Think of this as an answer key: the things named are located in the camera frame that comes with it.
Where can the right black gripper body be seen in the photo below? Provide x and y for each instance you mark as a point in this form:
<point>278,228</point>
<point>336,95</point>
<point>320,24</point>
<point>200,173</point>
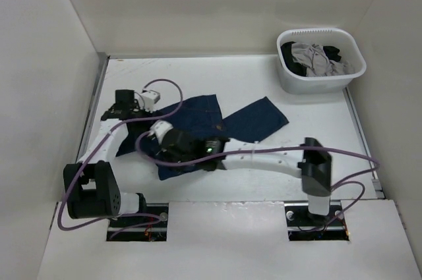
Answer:
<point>171,157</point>

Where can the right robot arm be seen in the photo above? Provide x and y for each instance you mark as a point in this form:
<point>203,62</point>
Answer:
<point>308,163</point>

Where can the white plastic laundry basket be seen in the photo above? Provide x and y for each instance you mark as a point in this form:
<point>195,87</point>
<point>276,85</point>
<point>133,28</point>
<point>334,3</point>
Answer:
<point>318,60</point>

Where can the dark blue denim trousers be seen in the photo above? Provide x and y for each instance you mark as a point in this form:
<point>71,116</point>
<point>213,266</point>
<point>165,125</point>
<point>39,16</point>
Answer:
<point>201,117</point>

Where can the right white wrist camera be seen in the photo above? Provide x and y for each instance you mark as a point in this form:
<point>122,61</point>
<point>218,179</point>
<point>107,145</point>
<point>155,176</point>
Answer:
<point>159,129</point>

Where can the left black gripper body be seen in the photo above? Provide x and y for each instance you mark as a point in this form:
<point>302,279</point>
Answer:
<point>140,112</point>

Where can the black garment in basket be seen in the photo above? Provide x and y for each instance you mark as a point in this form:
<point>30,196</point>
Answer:
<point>293,56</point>

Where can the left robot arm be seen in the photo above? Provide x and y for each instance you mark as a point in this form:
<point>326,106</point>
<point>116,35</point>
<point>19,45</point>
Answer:
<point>90,182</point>

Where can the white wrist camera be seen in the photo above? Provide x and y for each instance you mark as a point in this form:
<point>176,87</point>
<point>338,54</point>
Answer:
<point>148,99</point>
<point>159,129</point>

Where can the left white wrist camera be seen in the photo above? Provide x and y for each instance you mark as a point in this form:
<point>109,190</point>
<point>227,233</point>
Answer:
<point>148,99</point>

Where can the grey garment in basket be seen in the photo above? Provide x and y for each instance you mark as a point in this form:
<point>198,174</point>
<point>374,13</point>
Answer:
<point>316,59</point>

